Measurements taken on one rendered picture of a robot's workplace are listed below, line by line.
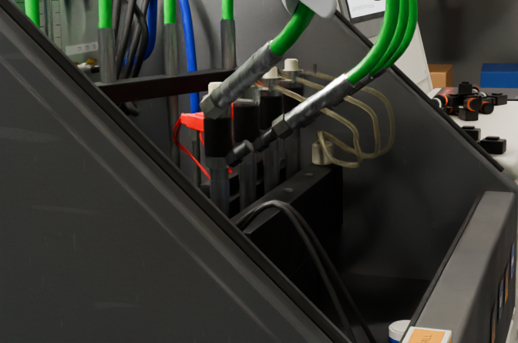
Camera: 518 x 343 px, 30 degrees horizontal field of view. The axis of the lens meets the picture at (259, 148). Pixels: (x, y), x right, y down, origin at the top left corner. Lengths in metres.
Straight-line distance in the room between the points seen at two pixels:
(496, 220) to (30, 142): 0.59
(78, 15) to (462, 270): 0.61
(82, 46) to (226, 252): 0.72
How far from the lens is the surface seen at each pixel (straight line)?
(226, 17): 1.17
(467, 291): 0.84
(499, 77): 6.28
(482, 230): 1.02
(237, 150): 0.93
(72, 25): 1.24
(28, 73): 0.61
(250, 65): 0.78
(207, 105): 0.82
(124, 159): 0.59
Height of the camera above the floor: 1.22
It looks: 11 degrees down
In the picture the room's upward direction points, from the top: 1 degrees counter-clockwise
